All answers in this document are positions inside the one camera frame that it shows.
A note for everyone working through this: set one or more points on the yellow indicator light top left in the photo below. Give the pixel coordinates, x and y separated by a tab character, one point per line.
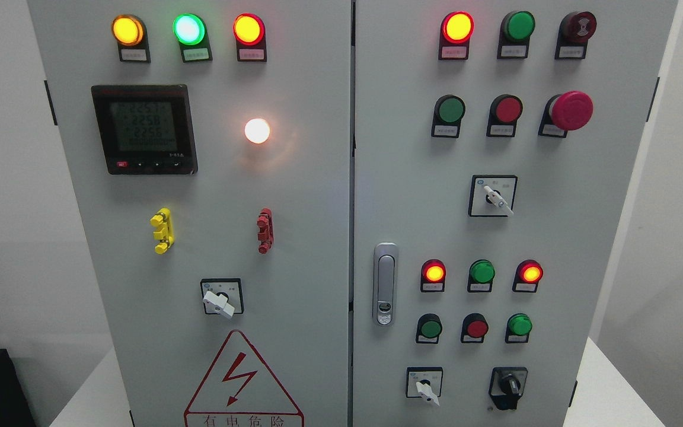
131	38

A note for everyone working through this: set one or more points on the yellow terminal connector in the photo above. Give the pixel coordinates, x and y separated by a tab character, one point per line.
162	222

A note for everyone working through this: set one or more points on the grey cabinet door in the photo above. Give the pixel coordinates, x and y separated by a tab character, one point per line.
296	296
412	189

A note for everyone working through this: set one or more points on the green indicator lower middle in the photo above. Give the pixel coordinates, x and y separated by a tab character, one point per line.
480	277

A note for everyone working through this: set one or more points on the green push button lower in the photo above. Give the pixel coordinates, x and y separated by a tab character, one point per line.
429	328

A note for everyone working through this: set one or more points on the red indicator lower right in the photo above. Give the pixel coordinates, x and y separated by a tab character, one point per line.
527	277

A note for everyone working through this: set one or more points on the green push button upper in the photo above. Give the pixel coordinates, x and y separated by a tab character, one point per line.
447	115

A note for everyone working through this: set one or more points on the red lit indicator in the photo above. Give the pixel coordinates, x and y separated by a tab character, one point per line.
455	35
433	276

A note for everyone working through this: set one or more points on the red lightning warning sticker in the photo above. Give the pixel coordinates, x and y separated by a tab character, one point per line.
239	389

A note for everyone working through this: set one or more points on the red lit indicator lower left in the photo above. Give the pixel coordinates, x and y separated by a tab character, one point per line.
433	276

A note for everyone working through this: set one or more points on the red emergency stop mushroom button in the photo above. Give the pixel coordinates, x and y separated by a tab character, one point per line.
565	113

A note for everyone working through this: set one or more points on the white glowing indicator light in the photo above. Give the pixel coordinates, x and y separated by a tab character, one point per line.
257	130

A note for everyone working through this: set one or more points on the black digital power meter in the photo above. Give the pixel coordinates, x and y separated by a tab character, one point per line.
145	129

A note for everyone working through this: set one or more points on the green indicator top right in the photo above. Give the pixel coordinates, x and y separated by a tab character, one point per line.
514	34

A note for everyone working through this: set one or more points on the red lit indicator top right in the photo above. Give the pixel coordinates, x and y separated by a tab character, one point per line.
455	35

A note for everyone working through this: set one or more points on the red push button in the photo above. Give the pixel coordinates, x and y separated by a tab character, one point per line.
474	328
505	111

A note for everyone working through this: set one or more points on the dark red buzzer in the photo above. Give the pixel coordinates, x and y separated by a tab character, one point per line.
575	30

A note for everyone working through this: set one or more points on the left grey cabinet door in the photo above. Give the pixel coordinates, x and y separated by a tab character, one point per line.
296	296

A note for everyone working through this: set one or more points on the green lit indicator light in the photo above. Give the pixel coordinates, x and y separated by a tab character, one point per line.
193	40

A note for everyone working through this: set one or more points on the red push button lower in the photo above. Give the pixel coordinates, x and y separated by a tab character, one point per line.
474	328

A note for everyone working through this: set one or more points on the silver door handle lock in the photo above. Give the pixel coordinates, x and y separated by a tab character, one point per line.
385	280

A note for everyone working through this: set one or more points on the right grey cabinet door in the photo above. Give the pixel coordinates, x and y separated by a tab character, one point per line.
412	189

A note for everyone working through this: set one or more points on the black knob selector switch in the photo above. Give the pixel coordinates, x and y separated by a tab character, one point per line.
507	386

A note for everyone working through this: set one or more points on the green push button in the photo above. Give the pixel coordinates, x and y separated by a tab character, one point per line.
447	115
429	328

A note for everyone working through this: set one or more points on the green illuminated button lower right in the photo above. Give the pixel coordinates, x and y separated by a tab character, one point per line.
518	328

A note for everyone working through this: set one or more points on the left white selector switch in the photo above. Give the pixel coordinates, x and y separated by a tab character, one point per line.
222	296

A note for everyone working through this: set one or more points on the red terminal connector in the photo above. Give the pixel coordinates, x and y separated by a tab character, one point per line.
265	233

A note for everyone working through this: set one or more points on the red ringed indicator light left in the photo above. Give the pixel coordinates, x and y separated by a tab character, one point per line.
250	36

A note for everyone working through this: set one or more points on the upper right white selector switch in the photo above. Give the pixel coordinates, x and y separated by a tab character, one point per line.
492	196

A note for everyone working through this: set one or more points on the lower white selector switch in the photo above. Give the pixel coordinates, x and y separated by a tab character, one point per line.
424	383

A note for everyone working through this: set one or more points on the white selector switch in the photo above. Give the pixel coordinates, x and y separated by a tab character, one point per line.
492	196
424	383
222	296

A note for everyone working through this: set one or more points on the red push button upper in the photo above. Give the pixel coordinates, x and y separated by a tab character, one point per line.
505	111

